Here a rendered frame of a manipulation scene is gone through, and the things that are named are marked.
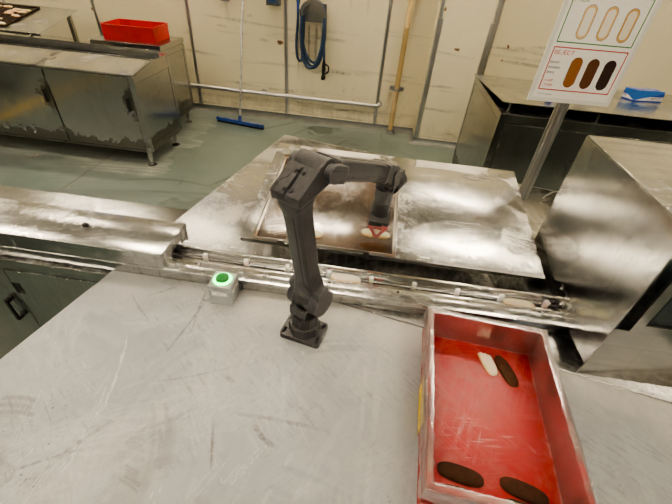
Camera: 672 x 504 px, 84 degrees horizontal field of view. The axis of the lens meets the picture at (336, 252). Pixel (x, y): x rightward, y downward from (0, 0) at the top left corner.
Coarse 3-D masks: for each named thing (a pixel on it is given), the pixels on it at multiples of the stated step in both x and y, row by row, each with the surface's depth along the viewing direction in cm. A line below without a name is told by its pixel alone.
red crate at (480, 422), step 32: (448, 352) 106; (512, 352) 107; (448, 384) 98; (480, 384) 98; (448, 416) 91; (480, 416) 91; (512, 416) 92; (448, 448) 85; (480, 448) 85; (512, 448) 86; (544, 448) 86; (448, 480) 80; (544, 480) 81
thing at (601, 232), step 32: (576, 160) 118; (608, 160) 102; (640, 160) 101; (576, 192) 116; (608, 192) 101; (640, 192) 89; (544, 224) 133; (576, 224) 113; (608, 224) 99; (640, 224) 88; (544, 256) 130; (576, 256) 111; (608, 256) 97; (640, 256) 86; (576, 288) 109; (608, 288) 95; (640, 288) 85; (576, 320) 107; (608, 320) 94; (640, 320) 89; (608, 352) 97; (640, 352) 96
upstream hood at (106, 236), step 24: (0, 216) 124; (24, 216) 125; (48, 216) 126; (72, 216) 127; (96, 216) 128; (120, 216) 129; (0, 240) 120; (24, 240) 118; (48, 240) 117; (72, 240) 117; (96, 240) 118; (120, 240) 119; (144, 240) 120; (168, 240) 121; (144, 264) 118
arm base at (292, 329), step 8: (288, 320) 109; (296, 320) 101; (312, 320) 102; (288, 328) 107; (296, 328) 103; (304, 328) 102; (312, 328) 103; (320, 328) 108; (288, 336) 105; (296, 336) 104; (304, 336) 103; (312, 336) 105; (320, 336) 105; (304, 344) 104; (312, 344) 103
